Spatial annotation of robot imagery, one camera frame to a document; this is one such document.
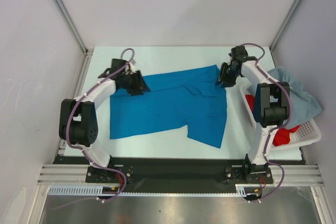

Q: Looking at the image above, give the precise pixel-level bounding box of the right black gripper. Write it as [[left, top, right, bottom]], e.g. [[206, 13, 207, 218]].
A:
[[215, 62, 240, 88]]

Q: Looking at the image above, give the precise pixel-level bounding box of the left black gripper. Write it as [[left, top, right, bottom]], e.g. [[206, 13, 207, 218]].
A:
[[121, 70, 150, 97]]

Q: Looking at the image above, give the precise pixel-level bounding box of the blue t shirt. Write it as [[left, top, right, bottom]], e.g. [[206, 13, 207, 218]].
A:
[[109, 65, 227, 148]]

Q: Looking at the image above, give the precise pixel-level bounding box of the grey t shirt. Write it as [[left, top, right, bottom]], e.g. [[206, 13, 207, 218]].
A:
[[268, 66, 323, 130]]

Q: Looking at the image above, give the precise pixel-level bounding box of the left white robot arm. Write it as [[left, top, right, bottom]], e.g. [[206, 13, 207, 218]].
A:
[[59, 59, 150, 182]]

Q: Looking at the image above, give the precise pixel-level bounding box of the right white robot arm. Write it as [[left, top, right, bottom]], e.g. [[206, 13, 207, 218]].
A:
[[216, 44, 291, 183]]

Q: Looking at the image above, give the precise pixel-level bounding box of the red t shirt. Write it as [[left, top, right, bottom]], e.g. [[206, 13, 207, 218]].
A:
[[245, 94, 300, 146]]

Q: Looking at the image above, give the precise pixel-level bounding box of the white plastic basket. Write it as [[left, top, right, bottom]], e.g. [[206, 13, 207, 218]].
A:
[[239, 84, 321, 151]]

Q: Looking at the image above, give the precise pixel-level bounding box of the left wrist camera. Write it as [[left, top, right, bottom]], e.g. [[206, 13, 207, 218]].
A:
[[125, 63, 136, 74]]

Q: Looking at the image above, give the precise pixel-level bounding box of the left aluminium frame post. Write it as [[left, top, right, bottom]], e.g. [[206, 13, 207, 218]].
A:
[[36, 0, 94, 56]]

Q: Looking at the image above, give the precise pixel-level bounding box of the aluminium frame post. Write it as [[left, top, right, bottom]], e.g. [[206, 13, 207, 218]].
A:
[[269, 0, 303, 52], [36, 0, 94, 56]]

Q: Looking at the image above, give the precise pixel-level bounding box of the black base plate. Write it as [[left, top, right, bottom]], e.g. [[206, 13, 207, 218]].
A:
[[52, 155, 308, 195]]

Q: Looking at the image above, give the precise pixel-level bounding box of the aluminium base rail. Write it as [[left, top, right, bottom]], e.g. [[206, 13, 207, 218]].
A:
[[37, 165, 324, 187]]

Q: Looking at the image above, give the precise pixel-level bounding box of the right aluminium frame post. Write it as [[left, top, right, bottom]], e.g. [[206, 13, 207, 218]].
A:
[[269, 0, 303, 52]]

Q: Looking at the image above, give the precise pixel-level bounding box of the white slotted cable duct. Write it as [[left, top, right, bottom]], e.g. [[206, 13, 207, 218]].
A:
[[48, 184, 260, 197]]

